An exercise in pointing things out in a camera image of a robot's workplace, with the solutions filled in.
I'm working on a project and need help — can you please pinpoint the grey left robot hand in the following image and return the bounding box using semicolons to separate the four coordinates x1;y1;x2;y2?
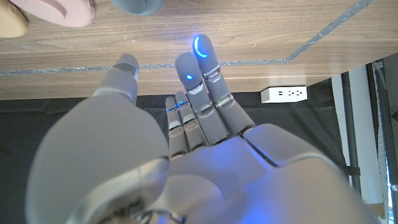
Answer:
24;34;374;224

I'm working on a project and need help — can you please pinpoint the black backdrop cloth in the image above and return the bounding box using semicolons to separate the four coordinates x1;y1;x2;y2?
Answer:
0;77;351;224

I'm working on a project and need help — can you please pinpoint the white power outlet box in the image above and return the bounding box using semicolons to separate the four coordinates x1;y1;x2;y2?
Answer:
260;86;308;104

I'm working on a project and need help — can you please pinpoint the grey tape outline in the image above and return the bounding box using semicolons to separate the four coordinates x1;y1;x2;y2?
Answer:
0;0;374;77

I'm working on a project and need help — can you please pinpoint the black backdrop stand pole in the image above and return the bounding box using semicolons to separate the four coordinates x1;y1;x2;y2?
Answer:
340;71;363;194

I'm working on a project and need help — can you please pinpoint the dark grey toy ring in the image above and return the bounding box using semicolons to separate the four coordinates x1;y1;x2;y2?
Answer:
109;0;164;17

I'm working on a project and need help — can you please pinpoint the light pink toy ring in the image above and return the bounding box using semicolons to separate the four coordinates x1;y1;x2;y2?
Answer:
9;0;96;29

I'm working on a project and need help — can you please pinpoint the large orange toy ring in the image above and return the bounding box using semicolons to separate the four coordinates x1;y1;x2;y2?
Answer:
0;7;29;39

